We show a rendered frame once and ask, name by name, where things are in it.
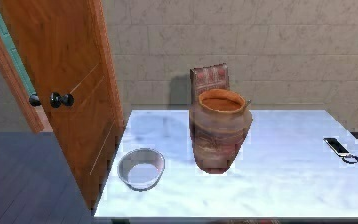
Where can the grey metal bowl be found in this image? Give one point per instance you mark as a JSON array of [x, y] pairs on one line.
[[141, 168]]

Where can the brown clay vase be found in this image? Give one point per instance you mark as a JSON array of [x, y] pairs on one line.
[[219, 133]]

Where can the white marble table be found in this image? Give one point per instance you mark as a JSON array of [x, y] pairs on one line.
[[253, 186]]

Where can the black round door knob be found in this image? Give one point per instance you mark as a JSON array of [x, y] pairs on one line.
[[61, 99], [34, 100]]

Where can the brown wooden room door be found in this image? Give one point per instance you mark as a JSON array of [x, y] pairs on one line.
[[67, 50]]

